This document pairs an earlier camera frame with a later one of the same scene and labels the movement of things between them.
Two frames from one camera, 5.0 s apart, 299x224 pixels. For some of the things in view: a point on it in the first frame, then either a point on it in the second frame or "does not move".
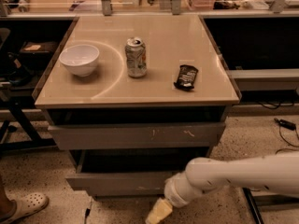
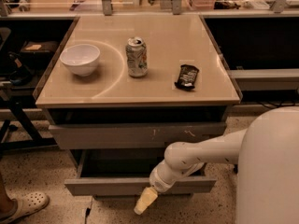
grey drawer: (129, 173) does not move
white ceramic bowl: (81, 60) does not move
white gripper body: (172, 192) to (159, 181)
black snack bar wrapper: (186, 77) does not move
